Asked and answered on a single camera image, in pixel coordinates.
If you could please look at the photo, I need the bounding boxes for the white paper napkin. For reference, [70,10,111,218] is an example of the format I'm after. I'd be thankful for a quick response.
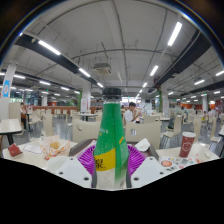
[134,137,152,153]

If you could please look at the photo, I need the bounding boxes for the printed leaflet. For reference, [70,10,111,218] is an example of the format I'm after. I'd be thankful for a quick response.
[159,155,201,173]

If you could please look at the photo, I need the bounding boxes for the white paper sheet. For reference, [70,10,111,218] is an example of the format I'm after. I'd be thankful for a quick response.
[22,142,44,156]

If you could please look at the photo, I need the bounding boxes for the person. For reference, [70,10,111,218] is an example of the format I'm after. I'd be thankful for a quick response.
[19,102,28,130]
[124,101,141,124]

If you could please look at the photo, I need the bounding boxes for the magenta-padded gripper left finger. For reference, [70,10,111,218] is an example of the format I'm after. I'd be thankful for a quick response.
[46,143,99,189]

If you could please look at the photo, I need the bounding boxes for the blue pillar sign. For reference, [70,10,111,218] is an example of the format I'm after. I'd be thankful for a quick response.
[1,79,12,98]

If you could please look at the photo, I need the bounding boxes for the crumpled food wrapper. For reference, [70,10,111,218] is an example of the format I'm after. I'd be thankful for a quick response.
[41,134,72,160]

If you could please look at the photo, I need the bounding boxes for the green drink bottle yellow label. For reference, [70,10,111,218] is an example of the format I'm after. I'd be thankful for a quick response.
[92,87,130,190]

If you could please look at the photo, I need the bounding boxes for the ceiling light strips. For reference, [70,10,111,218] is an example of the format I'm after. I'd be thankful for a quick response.
[0,21,224,101]

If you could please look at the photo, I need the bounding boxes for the red tissue packet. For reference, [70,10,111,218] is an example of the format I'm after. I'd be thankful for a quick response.
[7,143,23,158]

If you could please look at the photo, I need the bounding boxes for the ceiling air conditioner unit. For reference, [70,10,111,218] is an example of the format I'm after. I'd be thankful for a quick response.
[93,62,113,76]

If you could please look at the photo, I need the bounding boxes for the beige canteen chairs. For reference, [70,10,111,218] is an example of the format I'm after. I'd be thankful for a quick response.
[8,103,224,148]

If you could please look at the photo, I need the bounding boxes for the red paper cup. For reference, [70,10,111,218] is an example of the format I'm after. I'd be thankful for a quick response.
[179,131,197,158]

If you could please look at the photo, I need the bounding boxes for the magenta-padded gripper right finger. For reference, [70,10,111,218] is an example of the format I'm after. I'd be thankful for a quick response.
[125,143,174,189]

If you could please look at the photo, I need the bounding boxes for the white square canteen table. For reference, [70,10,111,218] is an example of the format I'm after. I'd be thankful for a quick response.
[0,118,23,146]

